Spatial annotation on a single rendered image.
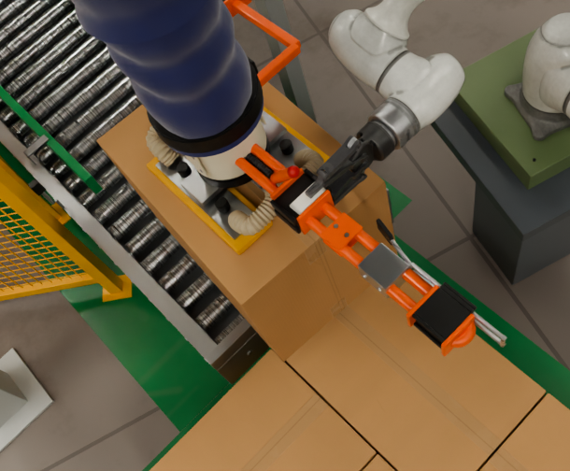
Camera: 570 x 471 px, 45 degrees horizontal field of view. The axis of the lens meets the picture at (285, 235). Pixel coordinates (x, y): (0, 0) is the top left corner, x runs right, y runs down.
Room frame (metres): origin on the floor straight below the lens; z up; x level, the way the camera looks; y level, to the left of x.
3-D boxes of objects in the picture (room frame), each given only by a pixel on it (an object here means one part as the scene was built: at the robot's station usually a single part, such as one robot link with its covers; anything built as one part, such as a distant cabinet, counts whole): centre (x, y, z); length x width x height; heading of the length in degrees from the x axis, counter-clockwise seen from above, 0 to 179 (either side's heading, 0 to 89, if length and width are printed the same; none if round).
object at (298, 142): (0.95, -0.06, 1.09); 0.34 x 0.10 x 0.05; 21
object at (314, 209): (0.68, -0.06, 1.20); 0.10 x 0.08 x 0.06; 111
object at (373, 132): (0.73, -0.21, 1.20); 0.09 x 0.07 x 0.08; 111
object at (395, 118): (0.75, -0.28, 1.20); 0.09 x 0.06 x 0.09; 21
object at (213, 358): (0.84, 0.01, 0.58); 0.70 x 0.03 x 0.06; 112
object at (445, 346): (0.35, -0.18, 1.21); 0.08 x 0.07 x 0.05; 21
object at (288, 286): (0.94, 0.04, 0.87); 0.60 x 0.40 x 0.40; 17
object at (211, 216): (0.88, 0.12, 1.09); 0.34 x 0.10 x 0.05; 21
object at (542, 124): (0.89, -0.76, 0.84); 0.22 x 0.18 x 0.06; 177
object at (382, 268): (0.48, -0.13, 1.20); 0.07 x 0.07 x 0.04; 21
